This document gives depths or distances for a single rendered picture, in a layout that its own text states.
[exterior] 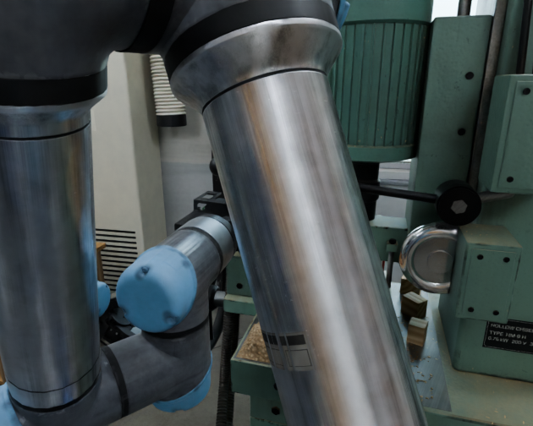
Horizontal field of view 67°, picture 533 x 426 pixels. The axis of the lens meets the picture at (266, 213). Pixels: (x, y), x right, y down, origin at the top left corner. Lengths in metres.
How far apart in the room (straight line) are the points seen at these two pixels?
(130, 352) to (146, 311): 0.06
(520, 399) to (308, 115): 0.68
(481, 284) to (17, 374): 0.56
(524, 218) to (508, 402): 0.30
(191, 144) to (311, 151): 2.09
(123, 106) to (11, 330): 1.83
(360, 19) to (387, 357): 0.55
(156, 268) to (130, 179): 1.78
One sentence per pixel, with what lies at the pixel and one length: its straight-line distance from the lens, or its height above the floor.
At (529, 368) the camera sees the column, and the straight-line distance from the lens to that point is 0.85.
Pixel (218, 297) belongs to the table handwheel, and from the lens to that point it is 0.95.
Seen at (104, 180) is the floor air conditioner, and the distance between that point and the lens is 2.25.
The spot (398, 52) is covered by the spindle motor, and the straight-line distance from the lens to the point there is 0.70.
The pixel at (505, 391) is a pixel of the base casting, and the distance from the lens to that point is 0.83.
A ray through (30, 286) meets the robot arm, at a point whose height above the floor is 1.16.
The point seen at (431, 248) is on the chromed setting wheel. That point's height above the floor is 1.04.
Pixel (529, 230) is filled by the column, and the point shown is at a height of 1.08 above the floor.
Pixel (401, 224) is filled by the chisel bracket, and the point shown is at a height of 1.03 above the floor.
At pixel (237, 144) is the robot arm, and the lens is 0.23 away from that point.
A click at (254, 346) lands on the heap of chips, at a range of 0.63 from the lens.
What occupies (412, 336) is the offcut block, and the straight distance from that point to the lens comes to 0.87.
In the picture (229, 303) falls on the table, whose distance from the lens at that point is 0.84.
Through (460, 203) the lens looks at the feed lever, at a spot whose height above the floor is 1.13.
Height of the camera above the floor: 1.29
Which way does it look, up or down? 18 degrees down
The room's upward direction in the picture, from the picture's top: straight up
